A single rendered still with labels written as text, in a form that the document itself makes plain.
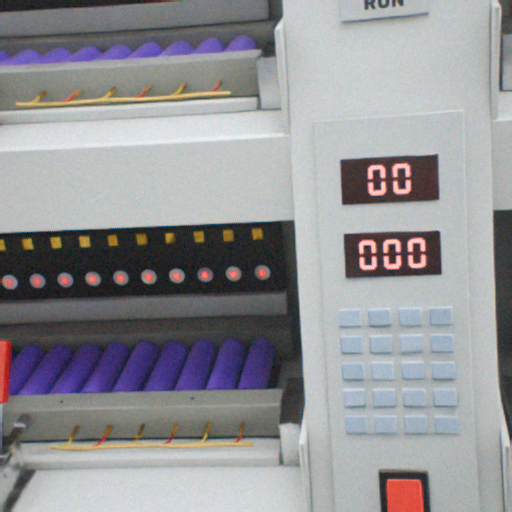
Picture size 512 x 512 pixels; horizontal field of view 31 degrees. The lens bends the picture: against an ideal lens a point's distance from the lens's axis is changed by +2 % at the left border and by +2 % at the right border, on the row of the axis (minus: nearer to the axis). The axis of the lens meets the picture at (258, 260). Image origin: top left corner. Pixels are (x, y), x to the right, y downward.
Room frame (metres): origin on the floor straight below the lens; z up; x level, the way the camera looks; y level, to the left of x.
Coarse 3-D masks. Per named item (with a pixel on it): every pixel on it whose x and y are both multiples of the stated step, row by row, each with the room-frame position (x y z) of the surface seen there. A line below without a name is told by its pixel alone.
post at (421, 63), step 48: (288, 0) 0.45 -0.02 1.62; (336, 0) 0.45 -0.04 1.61; (432, 0) 0.44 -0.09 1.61; (480, 0) 0.44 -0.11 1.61; (288, 48) 0.45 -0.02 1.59; (336, 48) 0.45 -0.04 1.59; (384, 48) 0.44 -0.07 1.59; (432, 48) 0.44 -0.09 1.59; (480, 48) 0.44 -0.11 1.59; (288, 96) 0.45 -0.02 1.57; (336, 96) 0.45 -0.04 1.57; (384, 96) 0.44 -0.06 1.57; (432, 96) 0.44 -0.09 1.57; (480, 96) 0.44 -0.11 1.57; (480, 144) 0.44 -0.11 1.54; (480, 192) 0.44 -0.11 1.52; (480, 240) 0.44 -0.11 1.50; (480, 288) 0.44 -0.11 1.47; (480, 336) 0.44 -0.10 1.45; (480, 384) 0.44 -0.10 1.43; (480, 432) 0.44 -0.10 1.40; (480, 480) 0.44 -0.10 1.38
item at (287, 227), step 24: (504, 0) 0.63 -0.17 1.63; (504, 216) 0.63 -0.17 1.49; (288, 240) 0.65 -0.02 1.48; (504, 240) 0.63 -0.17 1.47; (288, 264) 0.65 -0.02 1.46; (504, 264) 0.63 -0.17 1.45; (288, 288) 0.65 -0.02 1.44; (504, 288) 0.63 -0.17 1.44; (288, 312) 0.65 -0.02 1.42; (504, 312) 0.63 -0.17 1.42; (504, 336) 0.63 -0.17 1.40
